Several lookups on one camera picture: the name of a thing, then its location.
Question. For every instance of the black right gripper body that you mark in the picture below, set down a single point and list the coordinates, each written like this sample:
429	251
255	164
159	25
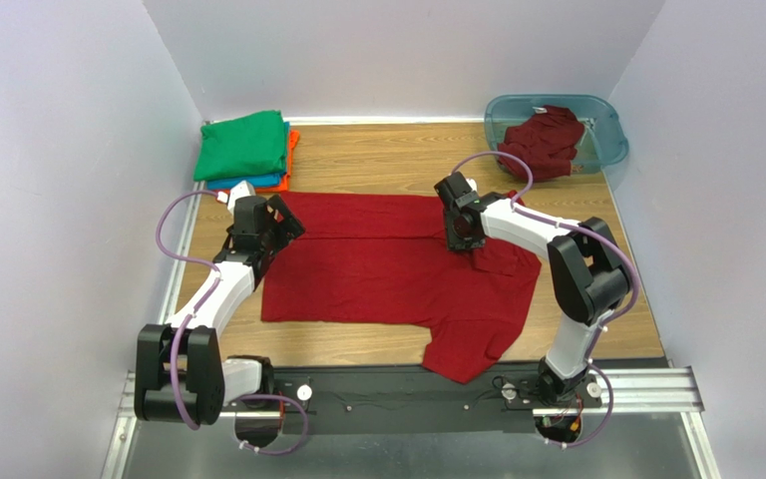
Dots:
462	239

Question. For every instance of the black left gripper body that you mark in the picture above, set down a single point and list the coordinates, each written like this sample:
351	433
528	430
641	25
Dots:
283	226

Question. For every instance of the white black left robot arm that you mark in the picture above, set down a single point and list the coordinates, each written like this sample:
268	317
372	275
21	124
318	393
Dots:
180	375

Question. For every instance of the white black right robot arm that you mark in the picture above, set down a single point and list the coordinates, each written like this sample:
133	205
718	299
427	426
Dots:
591	275

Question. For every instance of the blue folded t shirt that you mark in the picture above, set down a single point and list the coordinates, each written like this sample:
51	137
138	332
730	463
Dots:
250	178

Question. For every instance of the green folded t shirt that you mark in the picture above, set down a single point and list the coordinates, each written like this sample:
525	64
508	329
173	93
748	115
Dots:
253	145

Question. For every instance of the orange folded t shirt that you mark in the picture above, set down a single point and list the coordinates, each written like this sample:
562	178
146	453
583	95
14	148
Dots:
280	179

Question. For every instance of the dark red t shirt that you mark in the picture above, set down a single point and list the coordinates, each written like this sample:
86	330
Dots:
546	142

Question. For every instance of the teal plastic bin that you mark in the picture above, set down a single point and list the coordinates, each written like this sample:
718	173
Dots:
603	143

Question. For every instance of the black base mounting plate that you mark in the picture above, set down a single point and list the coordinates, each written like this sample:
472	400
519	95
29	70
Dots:
409	399

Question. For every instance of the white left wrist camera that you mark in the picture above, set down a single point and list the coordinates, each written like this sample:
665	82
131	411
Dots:
241	190

